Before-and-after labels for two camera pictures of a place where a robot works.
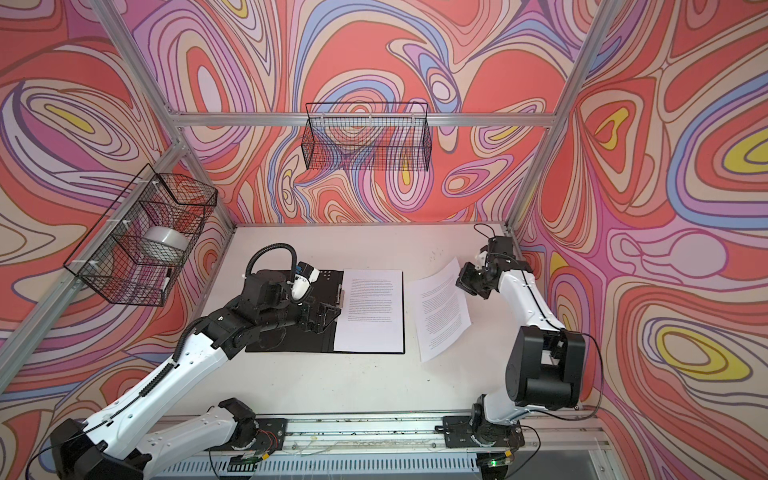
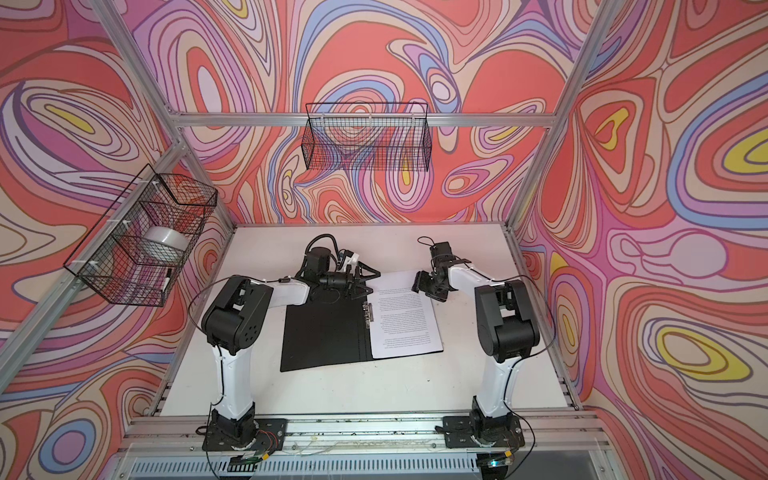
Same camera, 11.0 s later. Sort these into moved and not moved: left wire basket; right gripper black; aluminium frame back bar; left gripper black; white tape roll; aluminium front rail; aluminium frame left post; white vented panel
Moved: right gripper black; left gripper black
Not moved: white tape roll; aluminium frame back bar; aluminium frame left post; aluminium front rail; left wire basket; white vented panel
